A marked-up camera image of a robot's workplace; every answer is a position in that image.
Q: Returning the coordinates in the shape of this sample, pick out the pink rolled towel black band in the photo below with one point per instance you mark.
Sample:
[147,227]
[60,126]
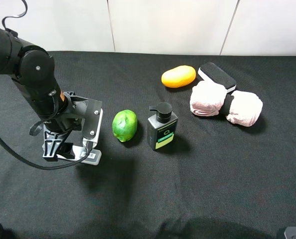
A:
[211,99]

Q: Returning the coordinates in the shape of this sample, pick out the white translucent plastic case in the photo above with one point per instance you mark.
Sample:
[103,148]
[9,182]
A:
[78,152]

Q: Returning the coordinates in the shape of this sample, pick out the black white board eraser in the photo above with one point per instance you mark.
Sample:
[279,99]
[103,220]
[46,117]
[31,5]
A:
[211,72]

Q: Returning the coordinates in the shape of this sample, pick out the black pump dispenser bottle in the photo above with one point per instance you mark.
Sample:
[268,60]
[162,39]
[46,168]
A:
[161,125]

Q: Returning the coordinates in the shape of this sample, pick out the green lime fruit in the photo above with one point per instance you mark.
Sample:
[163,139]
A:
[125,125]

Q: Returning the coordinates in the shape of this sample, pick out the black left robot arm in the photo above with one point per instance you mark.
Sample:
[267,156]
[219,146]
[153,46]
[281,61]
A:
[31,69]

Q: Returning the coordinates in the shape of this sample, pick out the orange yellow mango fruit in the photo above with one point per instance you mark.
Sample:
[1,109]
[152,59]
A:
[178,77]

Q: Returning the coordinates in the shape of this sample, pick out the black tablecloth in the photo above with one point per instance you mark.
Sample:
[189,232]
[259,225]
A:
[215,180]

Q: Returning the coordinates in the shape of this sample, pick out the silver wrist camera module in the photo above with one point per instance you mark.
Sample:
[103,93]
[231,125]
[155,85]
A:
[92,123]

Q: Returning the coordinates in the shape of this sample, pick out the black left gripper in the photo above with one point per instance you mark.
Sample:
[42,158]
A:
[69,117]

